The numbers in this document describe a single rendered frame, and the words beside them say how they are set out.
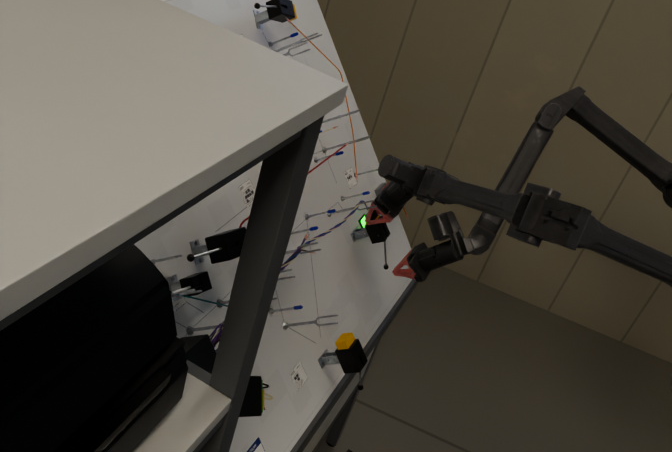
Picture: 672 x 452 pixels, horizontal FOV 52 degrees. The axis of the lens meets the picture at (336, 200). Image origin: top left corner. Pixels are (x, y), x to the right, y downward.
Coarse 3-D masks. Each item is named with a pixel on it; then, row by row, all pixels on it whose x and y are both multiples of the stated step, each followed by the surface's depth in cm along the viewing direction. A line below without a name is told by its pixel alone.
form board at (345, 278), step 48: (192, 0) 147; (240, 0) 162; (288, 48) 175; (336, 144) 185; (336, 192) 180; (144, 240) 123; (192, 240) 133; (336, 240) 176; (288, 288) 155; (336, 288) 172; (384, 288) 192; (288, 336) 152; (336, 336) 167; (288, 384) 149; (336, 384) 163; (240, 432) 133; (288, 432) 145
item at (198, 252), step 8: (224, 232) 128; (232, 232) 127; (240, 232) 129; (208, 240) 127; (216, 240) 126; (224, 240) 125; (232, 240) 126; (240, 240) 128; (192, 248) 132; (200, 248) 131; (208, 248) 127; (216, 248) 125; (224, 248) 125; (232, 248) 126; (240, 248) 128; (192, 256) 121; (200, 256) 131; (216, 256) 126; (224, 256) 125; (232, 256) 125
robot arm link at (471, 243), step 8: (432, 216) 174; (440, 216) 173; (448, 216) 174; (432, 224) 174; (440, 224) 173; (448, 224) 173; (456, 224) 174; (432, 232) 175; (440, 232) 173; (448, 232) 172; (456, 232) 173; (464, 240) 170; (472, 240) 170; (480, 240) 169; (464, 248) 173; (472, 248) 170; (480, 248) 170
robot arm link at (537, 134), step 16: (544, 112) 173; (560, 112) 173; (544, 128) 173; (528, 144) 175; (544, 144) 175; (512, 160) 176; (528, 160) 174; (512, 176) 174; (512, 192) 173; (480, 224) 172; (496, 224) 171
